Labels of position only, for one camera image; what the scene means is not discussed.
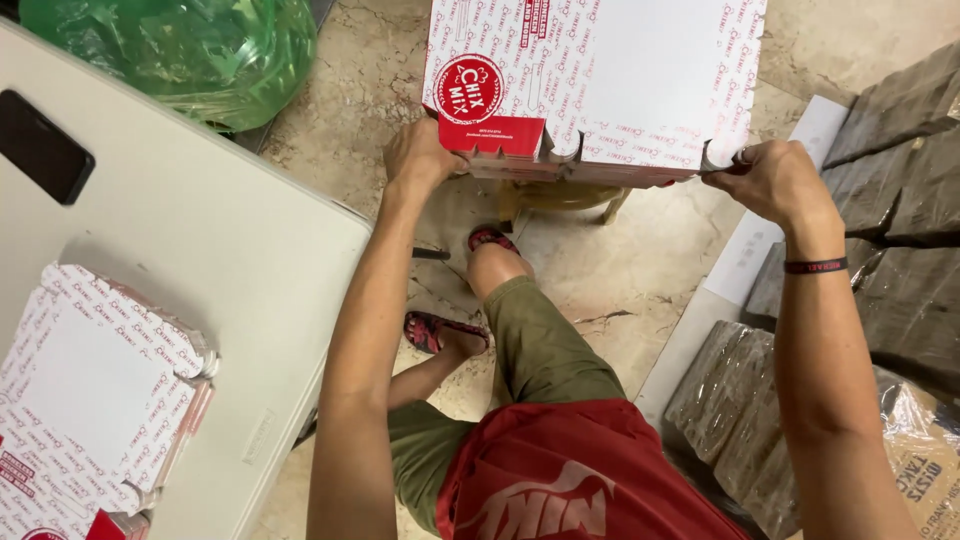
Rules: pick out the person's right hand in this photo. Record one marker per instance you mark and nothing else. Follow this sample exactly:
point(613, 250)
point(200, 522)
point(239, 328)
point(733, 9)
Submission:
point(784, 184)

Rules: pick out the person's left hand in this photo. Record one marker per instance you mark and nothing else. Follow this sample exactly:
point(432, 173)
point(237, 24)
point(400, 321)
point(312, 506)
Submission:
point(416, 157)

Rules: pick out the person's left leg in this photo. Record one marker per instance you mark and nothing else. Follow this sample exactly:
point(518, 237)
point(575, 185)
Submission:
point(431, 367)

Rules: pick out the red printed shirt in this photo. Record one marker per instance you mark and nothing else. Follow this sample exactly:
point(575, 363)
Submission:
point(570, 480)

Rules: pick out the olive green shorts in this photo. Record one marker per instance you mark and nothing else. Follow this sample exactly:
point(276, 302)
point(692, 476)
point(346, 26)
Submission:
point(551, 345)

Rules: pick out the red white printed boxes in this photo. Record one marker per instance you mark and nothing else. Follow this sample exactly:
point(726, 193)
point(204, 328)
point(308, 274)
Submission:
point(600, 75)
point(90, 405)

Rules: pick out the green plastic bag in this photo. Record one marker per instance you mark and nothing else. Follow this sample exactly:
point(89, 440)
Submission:
point(180, 52)

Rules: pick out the white folding table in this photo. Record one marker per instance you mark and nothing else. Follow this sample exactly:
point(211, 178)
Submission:
point(225, 247)

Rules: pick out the white flat board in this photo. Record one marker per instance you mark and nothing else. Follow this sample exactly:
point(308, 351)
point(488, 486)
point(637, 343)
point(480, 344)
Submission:
point(750, 255)

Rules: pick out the heap of wrapped cardboard bundles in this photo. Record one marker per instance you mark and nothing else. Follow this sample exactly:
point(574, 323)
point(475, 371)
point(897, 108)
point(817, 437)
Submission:
point(862, 300)

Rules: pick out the black wristband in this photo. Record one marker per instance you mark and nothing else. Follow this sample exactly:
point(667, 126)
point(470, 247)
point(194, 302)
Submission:
point(816, 265)

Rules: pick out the red patterned sandal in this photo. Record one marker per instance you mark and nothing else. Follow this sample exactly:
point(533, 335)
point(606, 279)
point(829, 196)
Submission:
point(431, 334)
point(491, 238)

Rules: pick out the yellow plastic stool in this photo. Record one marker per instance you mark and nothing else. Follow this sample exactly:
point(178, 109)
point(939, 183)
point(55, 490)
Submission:
point(559, 196)

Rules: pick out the short black bar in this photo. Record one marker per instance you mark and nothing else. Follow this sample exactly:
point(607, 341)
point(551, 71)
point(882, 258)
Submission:
point(431, 254)

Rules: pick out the person's left fingers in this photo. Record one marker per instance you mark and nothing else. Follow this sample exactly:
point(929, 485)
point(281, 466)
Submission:
point(456, 165)

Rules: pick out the person's right leg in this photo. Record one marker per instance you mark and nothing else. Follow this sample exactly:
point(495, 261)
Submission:
point(496, 266)

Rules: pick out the person's leg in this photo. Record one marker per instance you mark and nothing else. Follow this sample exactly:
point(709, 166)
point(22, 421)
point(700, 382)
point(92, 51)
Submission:
point(431, 367)
point(496, 266)

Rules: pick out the black phone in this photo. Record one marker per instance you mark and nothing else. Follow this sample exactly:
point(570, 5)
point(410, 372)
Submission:
point(41, 146)

